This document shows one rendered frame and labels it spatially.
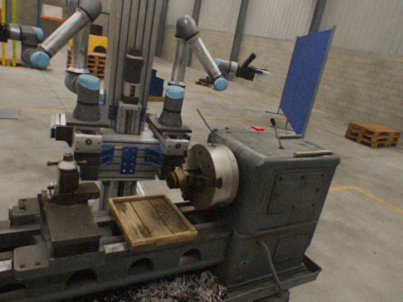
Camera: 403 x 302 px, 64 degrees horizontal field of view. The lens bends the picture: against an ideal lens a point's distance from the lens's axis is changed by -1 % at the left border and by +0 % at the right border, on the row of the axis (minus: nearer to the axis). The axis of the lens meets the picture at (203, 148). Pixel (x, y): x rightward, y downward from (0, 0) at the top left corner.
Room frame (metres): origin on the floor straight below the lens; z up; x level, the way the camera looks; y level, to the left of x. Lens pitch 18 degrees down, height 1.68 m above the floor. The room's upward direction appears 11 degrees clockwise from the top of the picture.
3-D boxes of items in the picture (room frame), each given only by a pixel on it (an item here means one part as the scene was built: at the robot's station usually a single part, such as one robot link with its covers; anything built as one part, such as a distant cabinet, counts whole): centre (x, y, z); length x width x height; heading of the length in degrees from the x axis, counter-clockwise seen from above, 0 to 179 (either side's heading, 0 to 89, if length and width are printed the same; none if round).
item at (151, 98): (8.39, 1.93, 0.39); 1.20 x 0.80 x 0.79; 133
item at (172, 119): (1.96, 0.24, 1.21); 0.15 x 0.15 x 0.10
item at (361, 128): (8.42, -4.30, 0.22); 1.25 x 0.86 x 0.44; 127
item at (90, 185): (1.18, 0.50, 0.99); 0.20 x 0.10 x 0.05; 123
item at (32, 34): (1.64, 0.96, 1.56); 0.11 x 0.08 x 0.09; 138
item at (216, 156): (1.43, -0.04, 1.08); 0.32 x 0.09 x 0.32; 33
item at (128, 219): (1.29, 0.18, 0.89); 0.36 x 0.30 x 0.04; 33
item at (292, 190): (1.67, -0.37, 1.06); 0.59 x 0.48 x 0.39; 123
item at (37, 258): (1.07, 0.52, 0.90); 0.47 x 0.30 x 0.06; 33
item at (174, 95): (1.97, 0.24, 1.33); 0.13 x 0.12 x 0.14; 5
